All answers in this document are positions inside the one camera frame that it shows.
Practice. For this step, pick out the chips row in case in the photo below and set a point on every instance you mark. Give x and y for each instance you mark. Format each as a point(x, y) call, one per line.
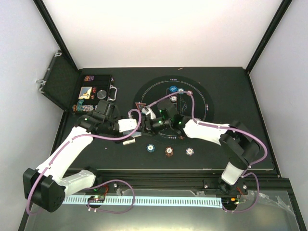
point(80, 107)

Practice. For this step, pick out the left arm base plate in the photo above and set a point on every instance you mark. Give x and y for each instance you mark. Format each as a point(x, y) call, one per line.
point(104, 185)

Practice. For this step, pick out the blue round blind button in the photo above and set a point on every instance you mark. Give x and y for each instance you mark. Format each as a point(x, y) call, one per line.
point(173, 89)

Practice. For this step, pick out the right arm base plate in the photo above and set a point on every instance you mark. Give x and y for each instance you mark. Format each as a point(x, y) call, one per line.
point(211, 188)

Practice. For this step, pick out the teal poker chip stack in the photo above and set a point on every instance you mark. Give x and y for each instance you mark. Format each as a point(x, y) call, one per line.
point(150, 148)

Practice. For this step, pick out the purple chips in case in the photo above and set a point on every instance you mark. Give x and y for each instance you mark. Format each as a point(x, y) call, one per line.
point(89, 78)

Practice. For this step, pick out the red-brown poker chip stack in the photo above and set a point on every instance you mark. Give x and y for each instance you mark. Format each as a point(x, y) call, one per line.
point(169, 151)

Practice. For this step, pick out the red triangular all-in button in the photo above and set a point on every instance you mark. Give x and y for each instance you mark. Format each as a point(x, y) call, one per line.
point(140, 105)

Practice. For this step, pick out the black poker chip case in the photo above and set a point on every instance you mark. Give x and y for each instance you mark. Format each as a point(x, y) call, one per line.
point(62, 83)

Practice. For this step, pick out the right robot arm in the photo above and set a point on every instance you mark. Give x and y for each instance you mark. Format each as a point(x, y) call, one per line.
point(240, 146)

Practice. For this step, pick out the light blue slotted strip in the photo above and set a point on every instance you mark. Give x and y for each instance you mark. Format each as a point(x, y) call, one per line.
point(211, 202)

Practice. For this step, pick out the deck of playing cards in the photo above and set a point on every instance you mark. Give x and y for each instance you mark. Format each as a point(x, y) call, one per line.
point(131, 139)

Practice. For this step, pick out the round black poker mat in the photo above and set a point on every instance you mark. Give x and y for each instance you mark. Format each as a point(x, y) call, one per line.
point(159, 87)

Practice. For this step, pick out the clear dealer button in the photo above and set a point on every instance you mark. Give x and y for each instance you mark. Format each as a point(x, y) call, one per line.
point(101, 94)

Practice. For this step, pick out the card box in case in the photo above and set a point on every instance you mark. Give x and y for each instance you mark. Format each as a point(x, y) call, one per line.
point(85, 93)

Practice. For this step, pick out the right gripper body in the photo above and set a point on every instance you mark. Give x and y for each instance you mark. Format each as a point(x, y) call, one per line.
point(152, 127)

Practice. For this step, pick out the purple chip mat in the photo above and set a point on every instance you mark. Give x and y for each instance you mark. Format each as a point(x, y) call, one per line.
point(173, 98)

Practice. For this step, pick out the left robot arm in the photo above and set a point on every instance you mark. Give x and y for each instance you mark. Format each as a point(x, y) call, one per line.
point(46, 186)

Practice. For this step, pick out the purple poker chip stack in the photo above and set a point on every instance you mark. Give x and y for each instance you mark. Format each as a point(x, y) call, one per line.
point(189, 151)

